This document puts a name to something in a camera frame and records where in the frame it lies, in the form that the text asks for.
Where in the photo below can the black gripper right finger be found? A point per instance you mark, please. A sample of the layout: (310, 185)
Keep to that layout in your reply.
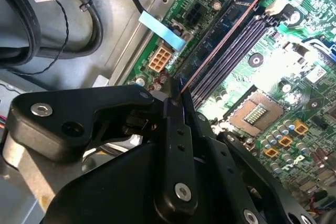
(236, 171)

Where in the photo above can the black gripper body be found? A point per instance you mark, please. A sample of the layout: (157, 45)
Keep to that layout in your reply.
(110, 195)

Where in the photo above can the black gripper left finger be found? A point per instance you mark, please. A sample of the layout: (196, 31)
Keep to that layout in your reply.
(65, 113)

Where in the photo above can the dark RAM stick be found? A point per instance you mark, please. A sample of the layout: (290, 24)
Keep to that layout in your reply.
(223, 33)

